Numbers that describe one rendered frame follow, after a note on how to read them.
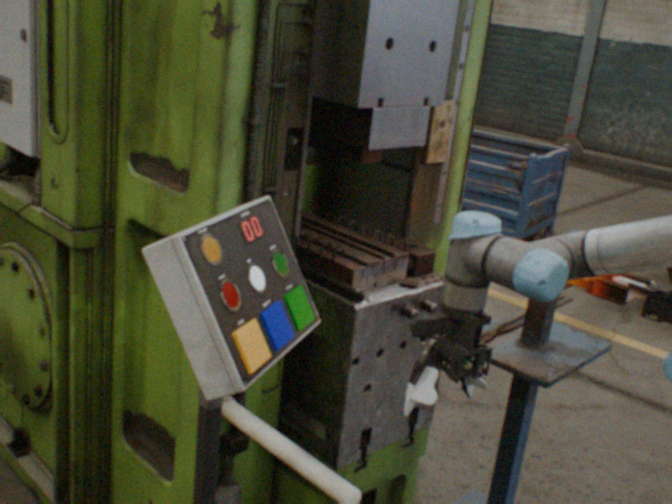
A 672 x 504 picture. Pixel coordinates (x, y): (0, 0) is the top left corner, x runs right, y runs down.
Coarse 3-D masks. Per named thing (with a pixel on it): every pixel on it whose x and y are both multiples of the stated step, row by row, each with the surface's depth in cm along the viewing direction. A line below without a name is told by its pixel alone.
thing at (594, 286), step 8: (576, 280) 193; (584, 280) 191; (592, 280) 189; (600, 280) 189; (608, 280) 189; (592, 288) 190; (600, 288) 190; (608, 288) 188; (616, 288) 187; (624, 288) 185; (600, 296) 189; (608, 296) 189; (616, 296) 187; (624, 296) 186; (624, 304) 187
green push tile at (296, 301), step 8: (296, 288) 151; (288, 296) 147; (296, 296) 150; (304, 296) 152; (288, 304) 147; (296, 304) 149; (304, 304) 152; (296, 312) 148; (304, 312) 151; (312, 312) 153; (296, 320) 147; (304, 320) 150; (312, 320) 153; (296, 328) 147
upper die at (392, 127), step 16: (320, 112) 183; (336, 112) 180; (352, 112) 176; (368, 112) 172; (384, 112) 174; (400, 112) 178; (416, 112) 182; (320, 128) 184; (336, 128) 180; (352, 128) 177; (368, 128) 173; (384, 128) 175; (400, 128) 179; (416, 128) 183; (352, 144) 177; (368, 144) 174; (384, 144) 177; (400, 144) 181; (416, 144) 185
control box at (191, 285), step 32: (224, 224) 136; (256, 224) 145; (160, 256) 126; (192, 256) 125; (224, 256) 133; (256, 256) 143; (288, 256) 153; (160, 288) 128; (192, 288) 125; (256, 288) 139; (288, 288) 149; (192, 320) 127; (224, 320) 128; (288, 320) 146; (192, 352) 129; (224, 352) 126; (224, 384) 128
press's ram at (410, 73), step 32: (352, 0) 164; (384, 0) 163; (416, 0) 170; (448, 0) 177; (320, 32) 172; (352, 32) 165; (384, 32) 166; (416, 32) 173; (448, 32) 181; (320, 64) 174; (352, 64) 167; (384, 64) 169; (416, 64) 176; (448, 64) 184; (320, 96) 175; (352, 96) 168; (384, 96) 172; (416, 96) 180
